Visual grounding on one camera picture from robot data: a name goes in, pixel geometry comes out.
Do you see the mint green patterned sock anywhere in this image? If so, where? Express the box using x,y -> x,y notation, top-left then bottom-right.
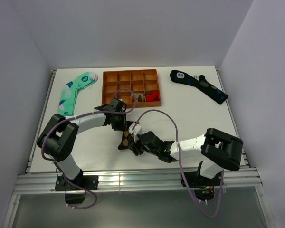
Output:
57,71 -> 98,116

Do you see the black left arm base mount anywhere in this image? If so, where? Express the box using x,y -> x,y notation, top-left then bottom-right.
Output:
54,175 -> 99,209

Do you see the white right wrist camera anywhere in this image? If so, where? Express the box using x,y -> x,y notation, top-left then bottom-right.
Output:
128,122 -> 143,135

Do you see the wooden compartment tray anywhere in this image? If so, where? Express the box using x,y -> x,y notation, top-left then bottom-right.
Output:
102,69 -> 162,108

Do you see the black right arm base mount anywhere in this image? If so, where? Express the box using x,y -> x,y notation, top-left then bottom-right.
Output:
181,171 -> 222,201

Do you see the rolled red sock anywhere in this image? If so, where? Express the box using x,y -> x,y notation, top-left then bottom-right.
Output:
146,91 -> 160,102

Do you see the black blue sports sock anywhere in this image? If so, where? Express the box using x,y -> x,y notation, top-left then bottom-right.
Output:
170,70 -> 228,105

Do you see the aluminium table edge rail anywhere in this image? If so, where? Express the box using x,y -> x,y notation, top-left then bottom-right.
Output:
12,168 -> 263,195

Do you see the rolled orange green argyle sock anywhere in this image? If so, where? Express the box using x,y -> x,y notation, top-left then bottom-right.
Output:
131,93 -> 145,103

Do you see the brown argyle sock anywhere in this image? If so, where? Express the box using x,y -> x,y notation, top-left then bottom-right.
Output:
118,121 -> 135,150

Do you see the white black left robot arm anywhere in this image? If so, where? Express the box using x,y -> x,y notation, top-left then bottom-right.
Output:
37,98 -> 127,190

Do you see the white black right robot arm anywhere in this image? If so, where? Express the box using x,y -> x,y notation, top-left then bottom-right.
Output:
128,124 -> 244,185

